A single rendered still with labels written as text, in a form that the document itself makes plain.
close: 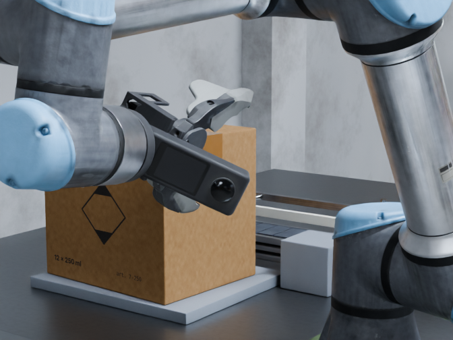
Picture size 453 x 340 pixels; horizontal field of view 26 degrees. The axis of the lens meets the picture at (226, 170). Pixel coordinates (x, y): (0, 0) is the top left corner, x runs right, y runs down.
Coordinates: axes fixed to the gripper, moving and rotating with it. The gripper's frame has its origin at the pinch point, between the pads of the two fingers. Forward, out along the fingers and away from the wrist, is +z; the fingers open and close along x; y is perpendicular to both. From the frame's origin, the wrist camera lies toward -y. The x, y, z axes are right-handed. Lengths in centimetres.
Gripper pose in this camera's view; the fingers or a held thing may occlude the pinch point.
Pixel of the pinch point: (228, 154)
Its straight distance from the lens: 110.5
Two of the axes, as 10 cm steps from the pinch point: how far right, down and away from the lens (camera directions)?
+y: -7.8, -5.0, 3.8
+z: 4.5, -0.2, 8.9
